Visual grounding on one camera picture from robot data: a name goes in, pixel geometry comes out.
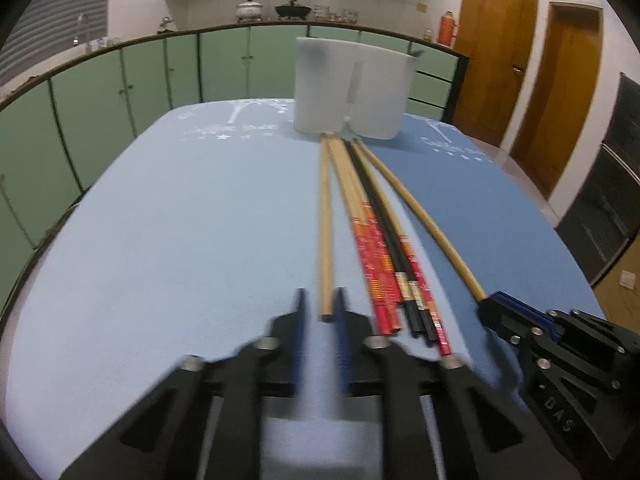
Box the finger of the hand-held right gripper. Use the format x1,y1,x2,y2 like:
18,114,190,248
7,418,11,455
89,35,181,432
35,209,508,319
478,299,540,357
492,291,622,347

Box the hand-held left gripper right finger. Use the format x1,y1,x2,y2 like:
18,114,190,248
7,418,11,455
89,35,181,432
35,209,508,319
334,301,583,480

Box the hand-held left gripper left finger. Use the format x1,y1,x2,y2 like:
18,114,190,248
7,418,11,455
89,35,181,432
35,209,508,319
60,302,308,480

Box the thin red-patterned chopstick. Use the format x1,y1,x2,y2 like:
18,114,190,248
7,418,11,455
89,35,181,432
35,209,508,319
352,140,453,357

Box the yellow wooden chopstick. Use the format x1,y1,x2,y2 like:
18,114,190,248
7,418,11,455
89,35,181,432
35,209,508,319
354,137,488,306

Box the plain wooden chopstick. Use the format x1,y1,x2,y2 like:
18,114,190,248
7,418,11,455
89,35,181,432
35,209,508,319
318,134,335,323

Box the white plastic cup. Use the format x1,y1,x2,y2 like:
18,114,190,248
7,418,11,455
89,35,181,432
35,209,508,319
350,42,419,140
294,36,362,135

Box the dark blue placemat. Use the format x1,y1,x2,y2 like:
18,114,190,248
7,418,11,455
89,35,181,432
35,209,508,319
357,112,607,401

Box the black oven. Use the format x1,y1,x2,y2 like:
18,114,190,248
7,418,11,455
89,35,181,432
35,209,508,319
555,72,640,286

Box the light blue placemat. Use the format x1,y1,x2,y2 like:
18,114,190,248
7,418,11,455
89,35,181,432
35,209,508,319
2,97,481,480

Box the wooden door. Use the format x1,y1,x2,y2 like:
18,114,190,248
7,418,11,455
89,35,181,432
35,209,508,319
510,2,603,201
452,0,540,148

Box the orange thermos flask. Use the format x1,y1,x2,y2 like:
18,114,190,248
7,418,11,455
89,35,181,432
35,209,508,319
439,10,458,46

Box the green base cabinets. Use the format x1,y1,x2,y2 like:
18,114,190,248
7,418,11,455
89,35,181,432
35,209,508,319
0,24,461,321

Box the black wok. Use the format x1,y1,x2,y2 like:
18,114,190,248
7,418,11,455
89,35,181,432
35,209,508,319
274,0,312,20

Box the white cooking pot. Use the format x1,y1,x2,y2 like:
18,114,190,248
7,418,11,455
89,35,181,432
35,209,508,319
236,0,265,22

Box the metal faucet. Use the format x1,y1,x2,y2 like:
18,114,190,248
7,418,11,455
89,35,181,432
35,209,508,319
75,14,93,53

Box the grey window blinds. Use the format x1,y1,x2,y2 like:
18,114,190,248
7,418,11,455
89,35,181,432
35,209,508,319
0,0,113,91

